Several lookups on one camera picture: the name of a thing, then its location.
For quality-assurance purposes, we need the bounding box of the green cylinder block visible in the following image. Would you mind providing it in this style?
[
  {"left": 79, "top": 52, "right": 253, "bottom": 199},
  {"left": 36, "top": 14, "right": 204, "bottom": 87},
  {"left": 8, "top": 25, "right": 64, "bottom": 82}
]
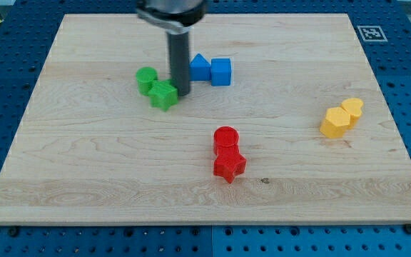
[{"left": 136, "top": 66, "right": 158, "bottom": 96}]

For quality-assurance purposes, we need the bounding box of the red star block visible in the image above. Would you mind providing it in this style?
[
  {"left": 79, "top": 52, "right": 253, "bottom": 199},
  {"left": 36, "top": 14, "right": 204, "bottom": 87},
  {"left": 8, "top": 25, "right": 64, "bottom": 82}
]
[{"left": 213, "top": 146, "right": 247, "bottom": 183}]

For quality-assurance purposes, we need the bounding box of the yellow heart block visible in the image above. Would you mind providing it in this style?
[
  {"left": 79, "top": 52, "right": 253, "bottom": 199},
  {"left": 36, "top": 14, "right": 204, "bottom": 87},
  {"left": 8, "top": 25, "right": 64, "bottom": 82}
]
[{"left": 340, "top": 98, "right": 364, "bottom": 129}]

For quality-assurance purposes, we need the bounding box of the white fiducial marker tag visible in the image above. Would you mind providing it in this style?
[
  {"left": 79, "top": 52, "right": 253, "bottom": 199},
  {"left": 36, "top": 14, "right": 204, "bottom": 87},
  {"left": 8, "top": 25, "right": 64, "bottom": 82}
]
[{"left": 357, "top": 25, "right": 387, "bottom": 42}]

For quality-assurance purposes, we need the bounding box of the red cylinder block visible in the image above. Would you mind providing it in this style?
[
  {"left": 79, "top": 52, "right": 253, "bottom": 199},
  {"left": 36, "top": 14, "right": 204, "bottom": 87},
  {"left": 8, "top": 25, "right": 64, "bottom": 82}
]
[{"left": 213, "top": 126, "right": 239, "bottom": 156}]

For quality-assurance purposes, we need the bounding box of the blue triangle block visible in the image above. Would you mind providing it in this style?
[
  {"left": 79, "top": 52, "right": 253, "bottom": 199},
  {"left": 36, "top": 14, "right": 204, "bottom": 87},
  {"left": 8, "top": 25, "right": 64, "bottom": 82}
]
[{"left": 190, "top": 54, "right": 211, "bottom": 81}]

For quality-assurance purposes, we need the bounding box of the blue cube block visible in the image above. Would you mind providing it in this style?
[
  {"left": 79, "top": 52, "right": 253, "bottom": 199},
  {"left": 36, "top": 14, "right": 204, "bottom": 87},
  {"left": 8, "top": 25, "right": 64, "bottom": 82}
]
[{"left": 210, "top": 58, "right": 232, "bottom": 86}]

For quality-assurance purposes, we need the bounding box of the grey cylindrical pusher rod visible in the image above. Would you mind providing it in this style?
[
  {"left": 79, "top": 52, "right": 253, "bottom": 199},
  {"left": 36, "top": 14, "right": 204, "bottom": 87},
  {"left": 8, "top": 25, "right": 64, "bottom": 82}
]
[{"left": 166, "top": 32, "right": 191, "bottom": 96}]

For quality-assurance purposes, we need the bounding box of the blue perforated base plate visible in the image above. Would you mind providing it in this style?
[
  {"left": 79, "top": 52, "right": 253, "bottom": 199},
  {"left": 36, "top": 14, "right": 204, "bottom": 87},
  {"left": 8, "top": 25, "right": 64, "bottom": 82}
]
[{"left": 0, "top": 0, "right": 411, "bottom": 256}]

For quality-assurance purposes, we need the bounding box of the yellow hexagon block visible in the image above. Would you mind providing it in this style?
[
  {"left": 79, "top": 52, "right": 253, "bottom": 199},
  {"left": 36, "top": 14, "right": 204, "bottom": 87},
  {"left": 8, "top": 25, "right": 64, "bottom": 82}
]
[{"left": 320, "top": 107, "right": 351, "bottom": 138}]

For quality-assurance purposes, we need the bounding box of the green star block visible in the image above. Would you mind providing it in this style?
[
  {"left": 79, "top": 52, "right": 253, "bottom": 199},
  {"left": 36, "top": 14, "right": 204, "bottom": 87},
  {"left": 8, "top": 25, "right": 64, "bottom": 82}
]
[{"left": 148, "top": 80, "right": 178, "bottom": 111}]

